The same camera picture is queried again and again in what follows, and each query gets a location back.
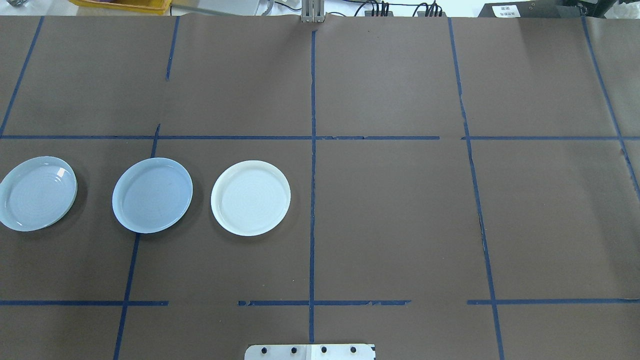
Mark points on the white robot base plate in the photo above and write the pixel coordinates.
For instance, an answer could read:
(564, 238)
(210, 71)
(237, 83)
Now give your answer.
(280, 352)

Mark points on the black equipment box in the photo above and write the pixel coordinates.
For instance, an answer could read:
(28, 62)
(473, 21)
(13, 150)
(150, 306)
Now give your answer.
(545, 11)

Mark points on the yellow plastic bin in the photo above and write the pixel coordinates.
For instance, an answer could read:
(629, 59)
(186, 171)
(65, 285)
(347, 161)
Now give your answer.
(125, 5)

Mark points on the white round plate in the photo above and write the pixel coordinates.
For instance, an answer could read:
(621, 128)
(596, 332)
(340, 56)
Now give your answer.
(250, 198)

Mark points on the white paper label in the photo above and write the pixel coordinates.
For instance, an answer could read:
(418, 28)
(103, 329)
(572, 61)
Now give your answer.
(506, 10)

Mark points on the pale green-blue round plate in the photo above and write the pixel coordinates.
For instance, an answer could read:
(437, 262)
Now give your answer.
(37, 195)

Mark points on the light blue round plate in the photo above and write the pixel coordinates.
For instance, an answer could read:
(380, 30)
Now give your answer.
(152, 196)

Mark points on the aluminium profile post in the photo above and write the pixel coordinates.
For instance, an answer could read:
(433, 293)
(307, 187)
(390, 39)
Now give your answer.
(313, 12)

